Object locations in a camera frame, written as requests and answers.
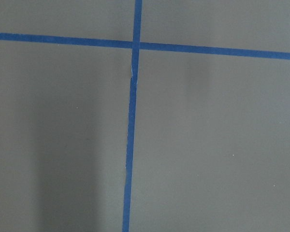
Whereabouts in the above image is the blue tape line lengthwise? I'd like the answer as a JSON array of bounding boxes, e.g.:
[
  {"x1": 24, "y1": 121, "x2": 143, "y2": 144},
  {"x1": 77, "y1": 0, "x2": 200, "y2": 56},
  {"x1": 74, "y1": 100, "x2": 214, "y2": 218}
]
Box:
[{"x1": 122, "y1": 0, "x2": 143, "y2": 232}]

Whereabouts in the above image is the blue tape line crosswise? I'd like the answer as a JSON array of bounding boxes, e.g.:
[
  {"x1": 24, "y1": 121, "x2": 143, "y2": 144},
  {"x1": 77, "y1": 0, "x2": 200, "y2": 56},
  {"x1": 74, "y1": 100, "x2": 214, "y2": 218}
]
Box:
[{"x1": 0, "y1": 32, "x2": 290, "y2": 60}]

